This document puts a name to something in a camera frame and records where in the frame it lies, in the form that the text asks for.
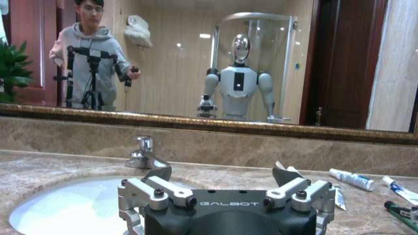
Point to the chrome sink faucet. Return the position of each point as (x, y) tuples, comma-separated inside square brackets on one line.
[(143, 151)]

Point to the white oval sink basin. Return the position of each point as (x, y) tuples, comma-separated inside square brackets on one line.
[(71, 205)]

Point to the person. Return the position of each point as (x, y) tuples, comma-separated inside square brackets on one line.
[(88, 36)]

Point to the white blue toothpaste tube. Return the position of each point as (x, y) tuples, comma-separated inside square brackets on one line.
[(353, 180)]

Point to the white tube with blue stripes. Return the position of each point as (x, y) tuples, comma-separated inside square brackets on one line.
[(403, 192)]

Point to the black control rig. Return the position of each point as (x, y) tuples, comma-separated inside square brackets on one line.
[(92, 73)]

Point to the dark green tube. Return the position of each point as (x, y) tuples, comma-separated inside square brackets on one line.
[(403, 214)]

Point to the gold framed wall mirror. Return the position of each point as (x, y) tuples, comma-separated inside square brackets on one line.
[(195, 121)]

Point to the small white printed packet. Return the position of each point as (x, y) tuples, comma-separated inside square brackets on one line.
[(339, 199)]

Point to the green potted plant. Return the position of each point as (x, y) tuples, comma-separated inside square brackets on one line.
[(12, 66)]

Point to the white hanging towel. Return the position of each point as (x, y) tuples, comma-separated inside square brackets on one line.
[(139, 30)]

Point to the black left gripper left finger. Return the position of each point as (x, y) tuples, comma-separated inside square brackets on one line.
[(154, 189)]

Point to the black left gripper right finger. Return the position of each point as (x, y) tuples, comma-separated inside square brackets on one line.
[(310, 193)]

